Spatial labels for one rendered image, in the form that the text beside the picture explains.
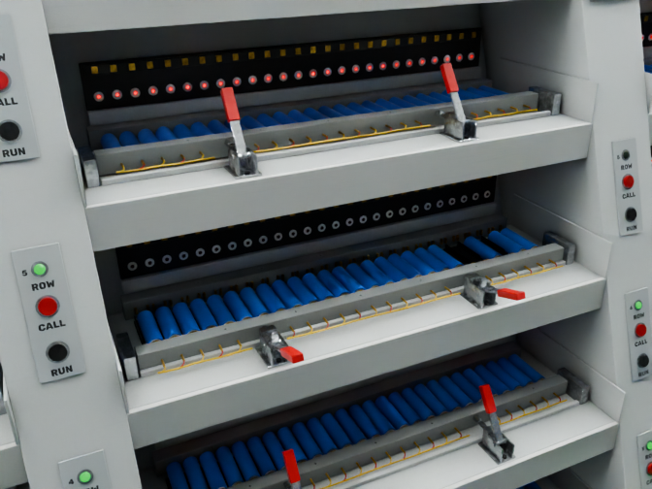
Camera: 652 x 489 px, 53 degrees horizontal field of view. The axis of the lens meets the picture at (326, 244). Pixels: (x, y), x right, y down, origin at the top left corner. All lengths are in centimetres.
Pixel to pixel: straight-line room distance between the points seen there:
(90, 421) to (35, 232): 18
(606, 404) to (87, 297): 68
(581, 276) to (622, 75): 26
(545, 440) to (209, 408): 45
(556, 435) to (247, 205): 51
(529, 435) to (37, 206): 65
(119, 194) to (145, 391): 20
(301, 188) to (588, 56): 41
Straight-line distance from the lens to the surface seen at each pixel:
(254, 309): 77
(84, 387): 66
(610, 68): 92
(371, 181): 72
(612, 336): 95
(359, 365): 74
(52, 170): 64
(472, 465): 88
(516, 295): 76
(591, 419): 98
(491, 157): 80
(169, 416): 69
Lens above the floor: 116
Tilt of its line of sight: 8 degrees down
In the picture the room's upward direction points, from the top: 9 degrees counter-clockwise
